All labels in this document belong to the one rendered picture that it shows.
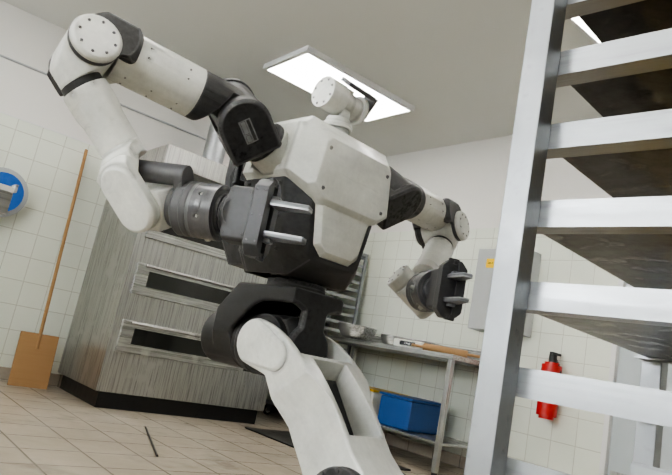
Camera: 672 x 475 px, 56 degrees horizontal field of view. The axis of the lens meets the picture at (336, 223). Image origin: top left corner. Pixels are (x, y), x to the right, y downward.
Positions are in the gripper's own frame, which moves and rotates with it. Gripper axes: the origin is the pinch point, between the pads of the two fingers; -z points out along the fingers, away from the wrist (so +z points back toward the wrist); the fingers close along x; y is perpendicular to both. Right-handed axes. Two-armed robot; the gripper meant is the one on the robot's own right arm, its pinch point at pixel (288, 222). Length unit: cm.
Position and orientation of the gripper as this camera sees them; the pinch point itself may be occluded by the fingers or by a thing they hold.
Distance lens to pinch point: 95.1
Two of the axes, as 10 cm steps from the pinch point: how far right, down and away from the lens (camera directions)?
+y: 2.4, 2.5, 9.4
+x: 1.9, -9.6, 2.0
